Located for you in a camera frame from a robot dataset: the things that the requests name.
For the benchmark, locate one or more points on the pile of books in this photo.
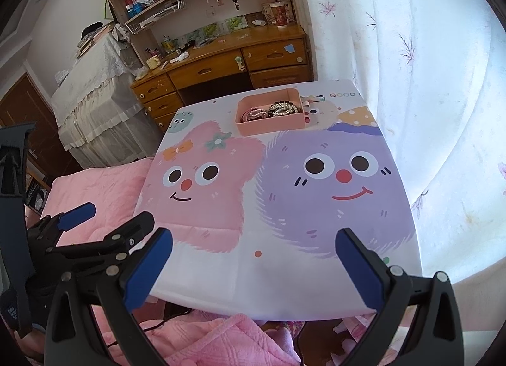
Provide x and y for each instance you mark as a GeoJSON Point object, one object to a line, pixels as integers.
{"type": "Point", "coordinates": [93, 40]}

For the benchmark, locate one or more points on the white floral curtain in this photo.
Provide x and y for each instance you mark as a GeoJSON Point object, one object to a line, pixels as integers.
{"type": "Point", "coordinates": [435, 73]}

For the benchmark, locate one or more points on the pink quilted blanket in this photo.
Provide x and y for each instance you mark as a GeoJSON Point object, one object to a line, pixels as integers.
{"type": "Point", "coordinates": [99, 184]}

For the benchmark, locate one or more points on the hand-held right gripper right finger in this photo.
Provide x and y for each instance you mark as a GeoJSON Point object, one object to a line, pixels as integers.
{"type": "Point", "coordinates": [357, 271]}

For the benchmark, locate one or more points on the red patterned cup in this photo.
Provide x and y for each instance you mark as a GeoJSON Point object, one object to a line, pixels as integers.
{"type": "Point", "coordinates": [280, 16]}

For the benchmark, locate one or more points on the brown wooden door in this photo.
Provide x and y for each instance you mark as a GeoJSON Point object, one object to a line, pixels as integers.
{"type": "Point", "coordinates": [23, 105]}

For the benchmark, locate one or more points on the pink storage box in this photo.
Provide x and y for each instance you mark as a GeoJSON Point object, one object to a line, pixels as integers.
{"type": "Point", "coordinates": [272, 127]}

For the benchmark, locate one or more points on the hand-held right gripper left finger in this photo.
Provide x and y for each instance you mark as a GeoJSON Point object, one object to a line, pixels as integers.
{"type": "Point", "coordinates": [148, 271]}

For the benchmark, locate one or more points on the white lace cover cloth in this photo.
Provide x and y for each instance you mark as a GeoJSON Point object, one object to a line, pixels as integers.
{"type": "Point", "coordinates": [99, 113]}

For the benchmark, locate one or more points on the yellow mug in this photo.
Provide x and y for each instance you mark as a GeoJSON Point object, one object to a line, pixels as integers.
{"type": "Point", "coordinates": [152, 62]}

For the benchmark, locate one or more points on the wooden desk with drawers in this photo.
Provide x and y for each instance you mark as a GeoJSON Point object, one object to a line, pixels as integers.
{"type": "Point", "coordinates": [213, 67]}

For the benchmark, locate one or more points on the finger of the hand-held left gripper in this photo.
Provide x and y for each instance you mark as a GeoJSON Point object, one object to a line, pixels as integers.
{"type": "Point", "coordinates": [77, 216]}
{"type": "Point", "coordinates": [130, 229]}

